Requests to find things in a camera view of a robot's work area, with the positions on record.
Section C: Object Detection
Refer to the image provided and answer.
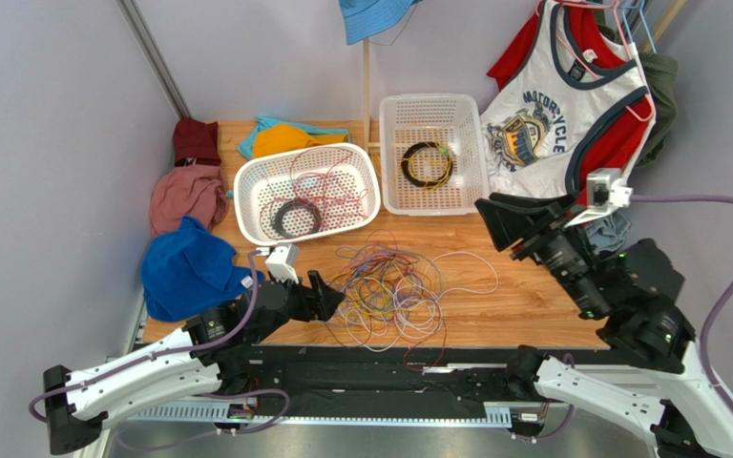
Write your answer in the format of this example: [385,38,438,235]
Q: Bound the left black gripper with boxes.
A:
[249,269,346,344]

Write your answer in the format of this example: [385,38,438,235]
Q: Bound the colourful wire pile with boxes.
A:
[322,229,501,375]

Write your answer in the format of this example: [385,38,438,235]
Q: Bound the pink wire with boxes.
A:
[258,166,374,223]
[277,168,374,227]

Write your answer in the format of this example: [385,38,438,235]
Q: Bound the yellow wire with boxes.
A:
[372,140,456,192]

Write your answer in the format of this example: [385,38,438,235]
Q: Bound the bright red wire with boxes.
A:
[258,147,374,246]

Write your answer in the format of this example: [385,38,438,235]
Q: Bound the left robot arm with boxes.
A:
[29,270,346,455]

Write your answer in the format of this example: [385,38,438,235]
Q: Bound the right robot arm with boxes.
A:
[475,194,733,457]

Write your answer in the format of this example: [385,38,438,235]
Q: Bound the grey denim garment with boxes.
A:
[584,213,632,258]

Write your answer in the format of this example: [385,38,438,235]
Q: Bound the rectangular white plastic basket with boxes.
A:
[379,93,490,217]

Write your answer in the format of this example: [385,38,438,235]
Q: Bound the rounded white plastic basket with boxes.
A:
[232,143,382,246]

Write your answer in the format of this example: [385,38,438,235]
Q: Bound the white motorcycle tank top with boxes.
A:
[479,0,657,201]

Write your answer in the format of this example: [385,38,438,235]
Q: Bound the blue cloth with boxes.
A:
[140,216,264,323]

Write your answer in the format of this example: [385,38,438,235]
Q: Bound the orange cloth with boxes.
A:
[252,124,349,158]

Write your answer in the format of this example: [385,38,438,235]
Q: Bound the teal cloth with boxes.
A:
[238,116,350,160]

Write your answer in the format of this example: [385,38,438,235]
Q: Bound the pink cloth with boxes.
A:
[149,164,228,238]

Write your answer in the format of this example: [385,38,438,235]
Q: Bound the dark green garment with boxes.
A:
[597,25,681,168]

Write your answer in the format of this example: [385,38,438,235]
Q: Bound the maroon cloth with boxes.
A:
[173,116,221,167]

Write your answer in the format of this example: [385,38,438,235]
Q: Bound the pink clothes hanger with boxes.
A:
[535,1,657,127]

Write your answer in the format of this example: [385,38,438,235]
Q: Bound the light blue bucket hat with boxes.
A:
[338,0,419,46]

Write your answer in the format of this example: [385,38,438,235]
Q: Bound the wooden rack pole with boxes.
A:
[639,0,688,52]

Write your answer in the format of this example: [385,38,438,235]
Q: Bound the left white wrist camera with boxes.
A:
[256,242,300,283]

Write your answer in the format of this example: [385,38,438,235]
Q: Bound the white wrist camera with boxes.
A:
[256,242,300,283]
[566,168,634,227]

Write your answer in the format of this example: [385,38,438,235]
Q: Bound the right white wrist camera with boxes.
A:
[566,168,634,227]

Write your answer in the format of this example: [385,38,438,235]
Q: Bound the grey coiled cable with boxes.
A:
[271,198,324,240]

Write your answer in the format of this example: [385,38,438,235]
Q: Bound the red wire in basket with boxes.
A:
[296,174,373,231]

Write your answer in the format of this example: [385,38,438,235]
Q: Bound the black coiled cable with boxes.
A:
[400,141,454,189]

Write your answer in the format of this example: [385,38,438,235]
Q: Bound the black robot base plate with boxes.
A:
[203,345,546,416]

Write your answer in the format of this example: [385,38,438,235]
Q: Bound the aluminium slotted rail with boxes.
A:
[129,400,513,428]

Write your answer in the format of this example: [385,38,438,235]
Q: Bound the metal corner rail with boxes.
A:
[115,0,192,118]

